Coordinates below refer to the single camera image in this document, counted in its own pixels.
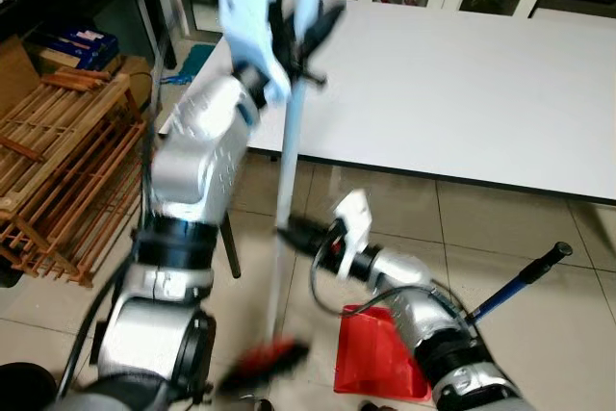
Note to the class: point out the teal floor mat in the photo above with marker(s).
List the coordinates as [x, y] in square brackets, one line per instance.
[191, 64]

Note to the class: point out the stacked blue boxes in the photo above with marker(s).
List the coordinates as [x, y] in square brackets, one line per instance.
[82, 45]

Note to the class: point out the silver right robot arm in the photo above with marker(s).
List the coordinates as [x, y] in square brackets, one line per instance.
[414, 310]

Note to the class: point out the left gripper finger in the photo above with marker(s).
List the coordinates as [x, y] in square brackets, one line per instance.
[332, 18]

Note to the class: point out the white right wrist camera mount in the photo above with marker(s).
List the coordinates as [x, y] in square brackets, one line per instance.
[354, 218]

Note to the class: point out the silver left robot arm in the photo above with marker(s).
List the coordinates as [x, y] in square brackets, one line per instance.
[197, 156]

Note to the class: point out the flat brown cardboard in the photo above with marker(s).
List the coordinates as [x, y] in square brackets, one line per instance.
[14, 74]

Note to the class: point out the brown wooden slatted rack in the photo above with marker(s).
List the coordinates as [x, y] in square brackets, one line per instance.
[58, 161]

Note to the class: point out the white folding table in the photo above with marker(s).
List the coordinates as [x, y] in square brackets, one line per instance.
[462, 93]

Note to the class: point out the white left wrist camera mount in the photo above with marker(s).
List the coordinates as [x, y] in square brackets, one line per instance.
[245, 7]

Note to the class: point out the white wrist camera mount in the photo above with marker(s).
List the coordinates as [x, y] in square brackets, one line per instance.
[354, 218]
[245, 7]

